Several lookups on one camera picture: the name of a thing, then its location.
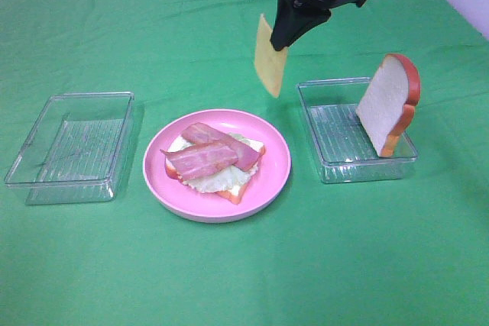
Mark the yellow cheese slice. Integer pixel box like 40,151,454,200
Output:
254,14,288,98

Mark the bread slice with crust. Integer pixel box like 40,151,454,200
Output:
355,53,421,157

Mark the bacon strip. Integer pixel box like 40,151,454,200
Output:
162,140,238,181
180,122,264,171

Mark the green lettuce leaf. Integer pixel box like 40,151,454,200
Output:
171,133,265,195

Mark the clear right plastic tray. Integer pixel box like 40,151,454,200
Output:
296,77,418,184

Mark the clear plastic tray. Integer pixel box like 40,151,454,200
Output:
4,92,134,205
296,77,418,184

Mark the pink plate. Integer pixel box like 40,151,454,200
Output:
142,109,291,223

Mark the clear left plastic tray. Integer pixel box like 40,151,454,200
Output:
4,92,134,205

